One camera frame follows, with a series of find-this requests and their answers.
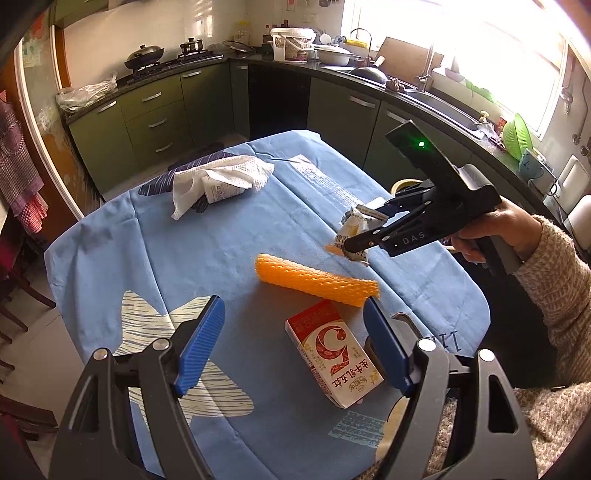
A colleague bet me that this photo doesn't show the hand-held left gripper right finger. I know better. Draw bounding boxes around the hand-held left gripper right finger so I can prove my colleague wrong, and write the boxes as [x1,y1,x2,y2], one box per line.
[362,296,539,480]

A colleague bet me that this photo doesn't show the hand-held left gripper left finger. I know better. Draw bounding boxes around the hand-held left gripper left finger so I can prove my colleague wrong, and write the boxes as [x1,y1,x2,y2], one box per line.
[48,295,227,480]

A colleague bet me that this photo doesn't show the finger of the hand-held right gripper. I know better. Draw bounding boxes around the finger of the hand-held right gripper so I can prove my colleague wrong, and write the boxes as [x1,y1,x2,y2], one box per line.
[344,217,416,254]
[365,181,437,224]

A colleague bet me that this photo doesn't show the white yellow snack wrapper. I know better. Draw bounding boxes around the white yellow snack wrapper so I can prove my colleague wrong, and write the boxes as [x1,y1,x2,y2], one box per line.
[325,206,384,266]

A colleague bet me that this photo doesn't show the red white milk carton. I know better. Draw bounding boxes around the red white milk carton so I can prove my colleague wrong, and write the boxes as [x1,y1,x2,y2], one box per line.
[285,299,385,409]

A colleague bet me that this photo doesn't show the person's right forearm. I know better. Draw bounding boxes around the person's right forearm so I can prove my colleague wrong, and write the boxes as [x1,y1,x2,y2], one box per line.
[515,215,591,356]

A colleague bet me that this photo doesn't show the person's right hand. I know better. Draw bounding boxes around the person's right hand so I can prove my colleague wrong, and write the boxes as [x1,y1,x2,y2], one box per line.
[450,198,542,267]

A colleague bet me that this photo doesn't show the orange foam net sleeve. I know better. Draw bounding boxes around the orange foam net sleeve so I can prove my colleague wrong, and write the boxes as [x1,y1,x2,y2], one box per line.
[255,253,380,309]

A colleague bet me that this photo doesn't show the light teal cup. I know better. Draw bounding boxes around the light teal cup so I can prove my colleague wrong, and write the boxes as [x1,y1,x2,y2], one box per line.
[519,148,557,179]

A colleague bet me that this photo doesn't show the green plastic colander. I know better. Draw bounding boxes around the green plastic colander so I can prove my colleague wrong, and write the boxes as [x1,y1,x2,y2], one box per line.
[502,113,544,160]

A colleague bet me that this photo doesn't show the steel kitchen sink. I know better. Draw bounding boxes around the steel kitchen sink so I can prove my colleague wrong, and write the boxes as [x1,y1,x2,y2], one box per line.
[323,65,481,132]

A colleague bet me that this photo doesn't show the blue printed tablecloth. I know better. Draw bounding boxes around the blue printed tablecloth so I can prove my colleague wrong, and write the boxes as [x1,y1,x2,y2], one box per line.
[44,130,491,480]

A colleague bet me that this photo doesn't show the green cloth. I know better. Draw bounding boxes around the green cloth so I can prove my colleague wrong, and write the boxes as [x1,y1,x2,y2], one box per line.
[465,79,495,104]

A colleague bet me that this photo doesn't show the white plastic container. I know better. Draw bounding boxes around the white plastic container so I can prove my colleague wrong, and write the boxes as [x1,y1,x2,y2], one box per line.
[544,154,591,208]
[566,194,591,252]

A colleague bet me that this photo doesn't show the black pan in sink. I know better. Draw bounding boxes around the black pan in sink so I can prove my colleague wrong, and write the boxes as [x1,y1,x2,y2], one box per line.
[348,65,389,85]

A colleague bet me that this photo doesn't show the steel kitchen faucet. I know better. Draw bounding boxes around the steel kitchen faucet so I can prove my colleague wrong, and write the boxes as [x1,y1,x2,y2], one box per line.
[418,41,437,93]

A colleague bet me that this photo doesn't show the crumpled white-label plastic bottle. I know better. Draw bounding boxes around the crumpled white-label plastic bottle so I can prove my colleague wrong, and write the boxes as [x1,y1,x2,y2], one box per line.
[202,178,247,205]

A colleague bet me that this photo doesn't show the wooden cutting board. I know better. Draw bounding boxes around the wooden cutting board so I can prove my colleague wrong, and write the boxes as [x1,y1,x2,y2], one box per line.
[376,36,445,86]

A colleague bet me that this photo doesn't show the white cloth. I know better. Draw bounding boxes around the white cloth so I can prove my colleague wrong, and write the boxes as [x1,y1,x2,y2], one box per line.
[171,155,274,221]

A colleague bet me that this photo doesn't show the white enamel pot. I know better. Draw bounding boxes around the white enamel pot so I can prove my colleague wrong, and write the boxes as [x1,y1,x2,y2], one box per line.
[315,44,356,65]

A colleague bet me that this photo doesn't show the kitchen window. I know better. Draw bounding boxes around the kitchen window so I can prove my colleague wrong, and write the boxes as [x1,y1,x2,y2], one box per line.
[342,0,568,134]

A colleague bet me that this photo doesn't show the dish rack with dishes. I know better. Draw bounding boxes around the dish rack with dishes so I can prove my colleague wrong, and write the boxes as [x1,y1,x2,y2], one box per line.
[314,28,345,47]

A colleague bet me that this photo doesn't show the person's beige knit sweater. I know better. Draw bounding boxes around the person's beige knit sweater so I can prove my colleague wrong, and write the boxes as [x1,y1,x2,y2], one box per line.
[358,385,591,480]

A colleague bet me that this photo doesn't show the dark wooden chair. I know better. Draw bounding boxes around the dark wooden chair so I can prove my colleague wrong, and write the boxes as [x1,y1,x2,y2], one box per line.
[0,203,56,333]

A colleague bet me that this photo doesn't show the white plastic bucket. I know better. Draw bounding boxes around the white plastic bucket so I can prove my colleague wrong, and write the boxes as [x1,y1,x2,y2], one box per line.
[270,28,315,62]

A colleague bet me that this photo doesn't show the green base cabinets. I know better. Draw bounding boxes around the green base cabinets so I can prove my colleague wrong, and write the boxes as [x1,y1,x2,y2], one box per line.
[65,58,555,222]

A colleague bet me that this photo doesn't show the black gas stove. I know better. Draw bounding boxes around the black gas stove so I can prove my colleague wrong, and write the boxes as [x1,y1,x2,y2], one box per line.
[117,52,227,84]

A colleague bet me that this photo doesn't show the glass sliding door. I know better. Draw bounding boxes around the glass sliding door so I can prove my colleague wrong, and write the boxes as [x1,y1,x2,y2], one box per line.
[14,23,86,217]

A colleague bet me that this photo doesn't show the purple checked apron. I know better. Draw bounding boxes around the purple checked apron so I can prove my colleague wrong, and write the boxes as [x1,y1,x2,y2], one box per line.
[0,90,49,236]

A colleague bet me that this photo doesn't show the clear plastic bag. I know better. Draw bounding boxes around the clear plastic bag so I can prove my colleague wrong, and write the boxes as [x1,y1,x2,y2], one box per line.
[55,74,118,113]

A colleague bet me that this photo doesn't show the black wok with lid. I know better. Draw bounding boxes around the black wok with lid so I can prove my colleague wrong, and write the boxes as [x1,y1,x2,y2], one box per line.
[124,44,165,71]

